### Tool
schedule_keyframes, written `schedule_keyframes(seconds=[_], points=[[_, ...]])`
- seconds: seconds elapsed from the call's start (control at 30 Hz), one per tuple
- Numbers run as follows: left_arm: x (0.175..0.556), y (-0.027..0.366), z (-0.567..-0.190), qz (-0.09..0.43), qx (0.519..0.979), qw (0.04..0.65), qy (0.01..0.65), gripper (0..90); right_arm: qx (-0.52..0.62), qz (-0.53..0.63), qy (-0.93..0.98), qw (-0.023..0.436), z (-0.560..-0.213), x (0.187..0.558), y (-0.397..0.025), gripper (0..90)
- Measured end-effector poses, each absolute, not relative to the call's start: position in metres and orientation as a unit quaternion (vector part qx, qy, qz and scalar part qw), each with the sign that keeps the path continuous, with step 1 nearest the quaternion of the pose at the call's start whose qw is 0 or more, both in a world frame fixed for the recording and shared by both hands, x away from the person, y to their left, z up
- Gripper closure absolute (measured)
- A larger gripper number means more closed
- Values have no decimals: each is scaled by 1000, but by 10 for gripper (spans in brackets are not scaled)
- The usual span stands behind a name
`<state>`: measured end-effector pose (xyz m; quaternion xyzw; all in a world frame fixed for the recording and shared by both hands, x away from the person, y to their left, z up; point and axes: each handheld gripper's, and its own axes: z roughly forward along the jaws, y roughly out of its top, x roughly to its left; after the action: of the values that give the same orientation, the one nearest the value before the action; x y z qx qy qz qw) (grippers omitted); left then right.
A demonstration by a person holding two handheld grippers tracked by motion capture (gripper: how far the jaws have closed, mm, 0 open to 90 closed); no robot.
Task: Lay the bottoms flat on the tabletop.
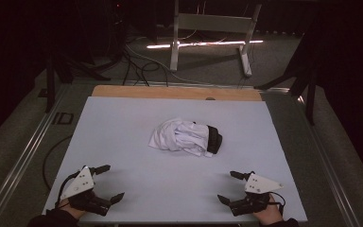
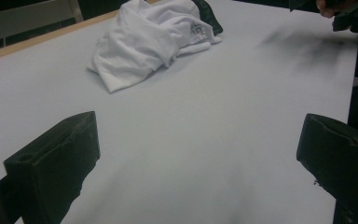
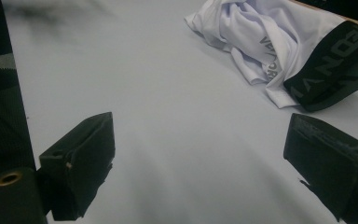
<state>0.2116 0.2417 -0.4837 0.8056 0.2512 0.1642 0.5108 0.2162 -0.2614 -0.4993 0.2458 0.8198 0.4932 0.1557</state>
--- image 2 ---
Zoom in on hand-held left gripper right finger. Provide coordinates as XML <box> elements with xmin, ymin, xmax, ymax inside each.
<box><xmin>296</xmin><ymin>113</ymin><xmax>358</xmax><ymax>224</ymax></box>

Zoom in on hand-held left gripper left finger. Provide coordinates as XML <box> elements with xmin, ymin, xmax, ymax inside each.
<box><xmin>3</xmin><ymin>110</ymin><xmax>102</xmax><ymax>224</ymax></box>

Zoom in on white shorts with black waistband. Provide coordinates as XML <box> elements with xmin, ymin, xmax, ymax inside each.
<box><xmin>87</xmin><ymin>0</ymin><xmax>224</xmax><ymax>94</ymax></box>

